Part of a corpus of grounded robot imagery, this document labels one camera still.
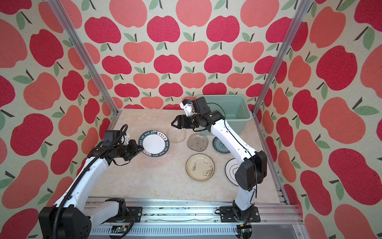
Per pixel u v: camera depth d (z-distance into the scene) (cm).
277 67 93
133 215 74
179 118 69
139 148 80
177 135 107
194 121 66
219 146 101
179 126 69
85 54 87
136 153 72
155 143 88
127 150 68
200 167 91
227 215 73
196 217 75
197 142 101
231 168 90
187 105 72
